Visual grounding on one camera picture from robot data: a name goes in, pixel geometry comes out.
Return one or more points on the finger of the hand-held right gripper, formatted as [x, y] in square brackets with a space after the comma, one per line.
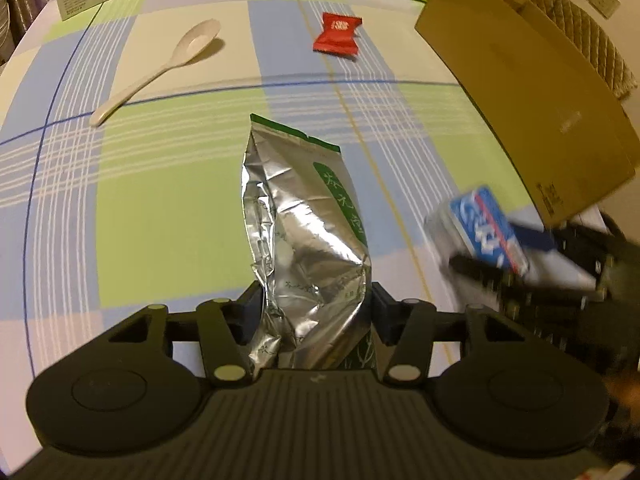
[535, 237]
[475, 266]

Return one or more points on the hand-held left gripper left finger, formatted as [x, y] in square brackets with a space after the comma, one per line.
[227, 325]

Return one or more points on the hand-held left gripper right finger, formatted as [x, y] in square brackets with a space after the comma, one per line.
[382, 312]

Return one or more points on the blue white tissue packet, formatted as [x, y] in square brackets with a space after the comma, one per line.
[482, 232]

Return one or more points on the silver green foil bag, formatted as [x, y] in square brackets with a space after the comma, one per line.
[305, 240]

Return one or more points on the brown cardboard box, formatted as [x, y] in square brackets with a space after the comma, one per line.
[525, 85]

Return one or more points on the plaid cloth desktop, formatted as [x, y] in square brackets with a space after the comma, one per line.
[150, 210]

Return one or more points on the quilted chair back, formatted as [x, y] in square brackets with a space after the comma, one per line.
[590, 40]

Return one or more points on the red candy packet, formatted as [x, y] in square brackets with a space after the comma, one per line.
[337, 34]

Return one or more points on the white plastic spoon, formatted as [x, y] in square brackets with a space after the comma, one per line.
[200, 40]

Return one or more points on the pink curtain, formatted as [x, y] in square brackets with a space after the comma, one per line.
[25, 0]

